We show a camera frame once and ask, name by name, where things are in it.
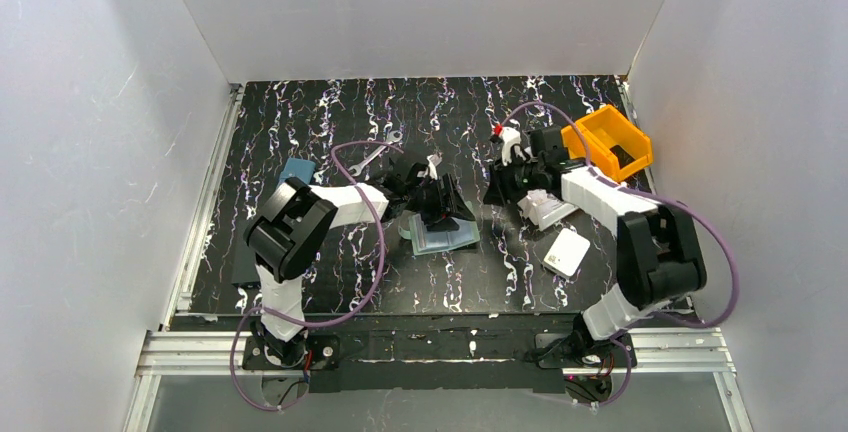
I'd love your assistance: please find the green card holder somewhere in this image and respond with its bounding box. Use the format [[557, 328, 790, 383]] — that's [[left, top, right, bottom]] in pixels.
[[399, 201, 481, 256]]

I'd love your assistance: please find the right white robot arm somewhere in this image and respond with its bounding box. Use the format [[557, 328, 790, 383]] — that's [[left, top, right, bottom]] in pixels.
[[484, 125, 707, 351]]

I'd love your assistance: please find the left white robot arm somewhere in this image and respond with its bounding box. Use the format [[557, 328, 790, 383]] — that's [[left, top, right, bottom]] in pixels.
[[244, 152, 479, 344]]

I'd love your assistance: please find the blue card wallet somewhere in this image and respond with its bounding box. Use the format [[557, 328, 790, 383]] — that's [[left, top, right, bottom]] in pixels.
[[278, 157, 316, 185]]

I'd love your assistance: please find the black square plate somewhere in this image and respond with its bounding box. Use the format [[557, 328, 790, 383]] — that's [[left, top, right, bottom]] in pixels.
[[390, 151, 430, 180]]

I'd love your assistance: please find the white plastic bin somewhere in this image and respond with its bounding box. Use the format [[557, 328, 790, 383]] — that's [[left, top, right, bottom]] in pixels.
[[517, 189, 578, 231]]

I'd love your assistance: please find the silver wrench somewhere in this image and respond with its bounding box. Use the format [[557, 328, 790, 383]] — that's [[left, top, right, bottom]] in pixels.
[[348, 131, 403, 177]]

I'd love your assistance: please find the white square box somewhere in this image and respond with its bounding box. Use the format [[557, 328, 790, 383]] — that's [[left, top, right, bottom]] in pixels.
[[542, 229, 590, 278]]

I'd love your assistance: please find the black flat notebook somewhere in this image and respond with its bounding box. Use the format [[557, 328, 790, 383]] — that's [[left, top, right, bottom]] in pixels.
[[231, 241, 261, 289]]

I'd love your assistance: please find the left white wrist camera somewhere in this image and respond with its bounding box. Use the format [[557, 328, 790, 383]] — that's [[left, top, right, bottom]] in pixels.
[[426, 153, 442, 180]]

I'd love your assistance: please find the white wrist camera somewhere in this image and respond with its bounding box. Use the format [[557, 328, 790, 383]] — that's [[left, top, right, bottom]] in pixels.
[[490, 124, 532, 166], [426, 153, 442, 180]]

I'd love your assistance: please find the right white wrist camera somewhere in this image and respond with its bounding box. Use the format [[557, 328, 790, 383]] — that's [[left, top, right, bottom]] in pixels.
[[490, 124, 532, 166]]

